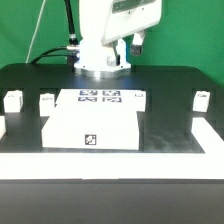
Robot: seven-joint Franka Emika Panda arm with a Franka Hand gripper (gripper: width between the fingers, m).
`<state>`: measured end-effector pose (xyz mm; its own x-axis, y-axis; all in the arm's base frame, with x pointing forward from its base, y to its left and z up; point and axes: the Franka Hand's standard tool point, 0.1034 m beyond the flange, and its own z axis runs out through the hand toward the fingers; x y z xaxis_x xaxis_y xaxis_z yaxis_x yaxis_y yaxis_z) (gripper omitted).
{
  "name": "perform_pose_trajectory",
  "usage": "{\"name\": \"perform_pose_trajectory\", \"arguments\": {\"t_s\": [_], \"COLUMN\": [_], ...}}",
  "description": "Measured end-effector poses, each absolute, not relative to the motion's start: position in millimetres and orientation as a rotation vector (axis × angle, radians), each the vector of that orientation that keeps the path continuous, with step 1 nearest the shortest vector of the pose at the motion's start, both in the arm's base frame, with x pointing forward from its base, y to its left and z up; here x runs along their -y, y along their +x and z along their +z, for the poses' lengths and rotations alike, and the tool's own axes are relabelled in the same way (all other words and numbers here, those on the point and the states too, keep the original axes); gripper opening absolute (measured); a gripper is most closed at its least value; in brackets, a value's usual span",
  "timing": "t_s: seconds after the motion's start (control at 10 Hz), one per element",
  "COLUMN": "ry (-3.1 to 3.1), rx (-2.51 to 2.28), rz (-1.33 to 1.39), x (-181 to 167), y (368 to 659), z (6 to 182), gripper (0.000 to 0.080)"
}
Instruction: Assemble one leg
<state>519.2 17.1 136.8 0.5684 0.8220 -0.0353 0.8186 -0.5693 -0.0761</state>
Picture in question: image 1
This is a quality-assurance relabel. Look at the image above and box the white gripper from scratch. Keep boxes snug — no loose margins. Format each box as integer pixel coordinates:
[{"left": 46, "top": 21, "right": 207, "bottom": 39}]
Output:
[{"left": 101, "top": 0, "right": 162, "bottom": 64}]

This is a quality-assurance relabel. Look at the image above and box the white square tabletop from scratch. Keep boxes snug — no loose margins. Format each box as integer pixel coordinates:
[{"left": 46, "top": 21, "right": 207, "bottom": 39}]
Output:
[{"left": 42, "top": 110, "right": 139, "bottom": 150}]

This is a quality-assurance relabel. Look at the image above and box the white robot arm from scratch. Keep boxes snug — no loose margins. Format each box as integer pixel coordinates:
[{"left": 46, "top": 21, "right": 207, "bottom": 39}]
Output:
[{"left": 74, "top": 0, "right": 162, "bottom": 78}]

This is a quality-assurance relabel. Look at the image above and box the white marker sheet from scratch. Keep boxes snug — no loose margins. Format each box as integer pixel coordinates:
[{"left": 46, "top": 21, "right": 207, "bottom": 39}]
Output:
[{"left": 56, "top": 89, "right": 137, "bottom": 111}]

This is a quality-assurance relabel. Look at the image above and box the white U-shaped fence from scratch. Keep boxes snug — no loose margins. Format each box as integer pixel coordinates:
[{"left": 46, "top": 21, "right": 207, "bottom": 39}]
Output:
[{"left": 0, "top": 117, "right": 224, "bottom": 180}]

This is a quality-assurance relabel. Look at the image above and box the black cable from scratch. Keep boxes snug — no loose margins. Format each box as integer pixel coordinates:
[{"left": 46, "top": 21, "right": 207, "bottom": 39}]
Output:
[{"left": 29, "top": 0, "right": 82, "bottom": 65}]

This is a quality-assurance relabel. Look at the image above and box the white thin cable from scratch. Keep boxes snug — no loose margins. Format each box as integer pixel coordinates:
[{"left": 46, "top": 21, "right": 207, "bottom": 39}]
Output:
[{"left": 25, "top": 0, "right": 48, "bottom": 64}]

